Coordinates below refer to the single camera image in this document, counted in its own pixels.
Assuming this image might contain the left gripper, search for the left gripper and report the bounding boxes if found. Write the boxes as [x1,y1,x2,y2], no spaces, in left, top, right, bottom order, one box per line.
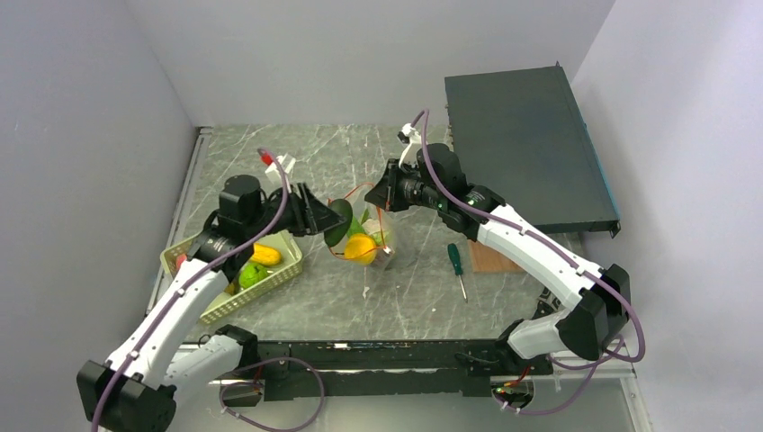
[245,181,346,239]

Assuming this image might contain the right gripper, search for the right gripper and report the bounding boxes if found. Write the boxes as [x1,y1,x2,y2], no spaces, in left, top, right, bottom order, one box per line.
[364,158,444,212]

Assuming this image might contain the dark green toy avocado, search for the dark green toy avocado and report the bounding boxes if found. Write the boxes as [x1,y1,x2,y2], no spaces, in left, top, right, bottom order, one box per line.
[324,199,353,248]

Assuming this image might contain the green toy cucumber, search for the green toy cucumber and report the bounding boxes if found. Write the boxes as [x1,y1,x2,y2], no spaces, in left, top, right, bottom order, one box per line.
[346,216,365,239]

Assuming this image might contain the clear zip top bag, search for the clear zip top bag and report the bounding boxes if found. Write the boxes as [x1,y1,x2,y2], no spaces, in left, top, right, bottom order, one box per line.
[324,183,413,271]

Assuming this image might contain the yellow toy fruit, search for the yellow toy fruit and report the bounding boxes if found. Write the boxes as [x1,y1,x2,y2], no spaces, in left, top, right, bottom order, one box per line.
[344,234,377,266]

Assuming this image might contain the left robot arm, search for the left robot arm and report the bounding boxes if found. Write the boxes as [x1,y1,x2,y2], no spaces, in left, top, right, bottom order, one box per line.
[76,175,350,431]

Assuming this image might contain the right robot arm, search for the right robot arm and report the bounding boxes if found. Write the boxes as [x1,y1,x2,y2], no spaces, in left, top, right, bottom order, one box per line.
[364,143,630,374]

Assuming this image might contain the yellow toy squash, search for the yellow toy squash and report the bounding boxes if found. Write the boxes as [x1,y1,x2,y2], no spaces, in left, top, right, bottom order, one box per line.
[249,243,283,267]

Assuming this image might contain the green plastic basket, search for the green plastic basket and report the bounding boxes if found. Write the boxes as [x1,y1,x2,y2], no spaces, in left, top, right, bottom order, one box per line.
[153,231,302,324]

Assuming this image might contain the wooden board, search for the wooden board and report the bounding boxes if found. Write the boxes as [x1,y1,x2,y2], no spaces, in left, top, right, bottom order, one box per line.
[468,240,524,274]

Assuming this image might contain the red toy tomato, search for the red toy tomato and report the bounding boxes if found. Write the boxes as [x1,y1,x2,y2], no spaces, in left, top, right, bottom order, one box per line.
[175,254,187,270]

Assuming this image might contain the dark green metal case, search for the dark green metal case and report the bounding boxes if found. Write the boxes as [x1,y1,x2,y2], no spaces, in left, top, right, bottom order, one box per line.
[444,64,621,236]

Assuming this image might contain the black pliers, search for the black pliers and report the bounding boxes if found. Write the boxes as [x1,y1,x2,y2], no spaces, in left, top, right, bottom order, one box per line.
[531,288,566,321]

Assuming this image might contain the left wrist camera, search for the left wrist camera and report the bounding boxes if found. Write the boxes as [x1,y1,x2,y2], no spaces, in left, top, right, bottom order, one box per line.
[258,151,296,188]

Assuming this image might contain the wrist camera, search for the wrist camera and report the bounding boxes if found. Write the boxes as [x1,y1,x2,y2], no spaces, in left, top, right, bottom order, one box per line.
[258,151,296,188]
[398,123,422,167]

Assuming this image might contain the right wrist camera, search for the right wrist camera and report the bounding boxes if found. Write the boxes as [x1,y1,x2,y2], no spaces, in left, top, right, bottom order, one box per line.
[398,123,422,167]

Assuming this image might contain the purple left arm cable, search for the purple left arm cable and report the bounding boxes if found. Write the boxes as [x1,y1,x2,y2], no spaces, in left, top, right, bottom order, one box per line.
[89,148,326,432]

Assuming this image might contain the green handled screwdriver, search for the green handled screwdriver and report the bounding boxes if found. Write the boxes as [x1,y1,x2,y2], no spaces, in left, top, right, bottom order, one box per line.
[447,243,468,303]

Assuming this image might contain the aluminium frame rail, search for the aluminium frame rail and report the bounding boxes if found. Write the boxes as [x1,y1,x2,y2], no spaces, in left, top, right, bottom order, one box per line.
[144,126,214,317]

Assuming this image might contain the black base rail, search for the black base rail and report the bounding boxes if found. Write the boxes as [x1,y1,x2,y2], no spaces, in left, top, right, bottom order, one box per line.
[221,339,553,401]

